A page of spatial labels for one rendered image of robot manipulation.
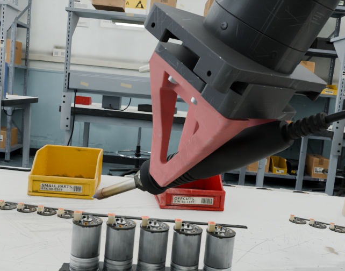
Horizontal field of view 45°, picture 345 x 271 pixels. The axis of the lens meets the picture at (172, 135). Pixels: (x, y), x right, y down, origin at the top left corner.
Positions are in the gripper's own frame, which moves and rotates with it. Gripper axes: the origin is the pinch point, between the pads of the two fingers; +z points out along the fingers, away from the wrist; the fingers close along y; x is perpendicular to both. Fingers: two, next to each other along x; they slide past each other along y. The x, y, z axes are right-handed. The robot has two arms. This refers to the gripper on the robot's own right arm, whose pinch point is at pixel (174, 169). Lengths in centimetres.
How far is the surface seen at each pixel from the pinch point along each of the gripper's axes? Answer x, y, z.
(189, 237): 1.1, -5.5, 7.1
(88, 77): -175, -133, 93
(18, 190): -29.2, -10.3, 31.3
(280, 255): 3.7, -22.9, 12.4
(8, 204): -23.7, -5.8, 28.0
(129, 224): -2.8, -2.7, 8.9
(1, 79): -208, -98, 120
